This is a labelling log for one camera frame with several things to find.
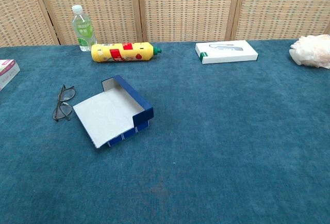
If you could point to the white flat product box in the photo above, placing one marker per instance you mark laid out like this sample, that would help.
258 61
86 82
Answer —
224 53

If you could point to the teal table cloth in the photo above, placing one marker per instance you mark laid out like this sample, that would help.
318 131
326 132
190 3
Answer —
206 131

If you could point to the crumpled white bag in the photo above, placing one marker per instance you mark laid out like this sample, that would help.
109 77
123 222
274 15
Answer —
312 51

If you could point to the woven bamboo folding screen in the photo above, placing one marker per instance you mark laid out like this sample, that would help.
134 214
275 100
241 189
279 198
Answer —
180 7

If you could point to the blue glasses box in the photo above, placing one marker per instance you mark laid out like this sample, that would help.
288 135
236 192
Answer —
108 113

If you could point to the yellow bottle with green cap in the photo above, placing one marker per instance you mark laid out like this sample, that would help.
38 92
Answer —
103 52

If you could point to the black-framed eyeglasses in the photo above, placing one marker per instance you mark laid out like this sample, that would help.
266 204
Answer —
67 95

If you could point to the pink floral carton box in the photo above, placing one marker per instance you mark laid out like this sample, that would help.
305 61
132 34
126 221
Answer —
7 73

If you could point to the clear bottle with green label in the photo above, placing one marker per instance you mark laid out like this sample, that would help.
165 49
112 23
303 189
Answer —
82 30

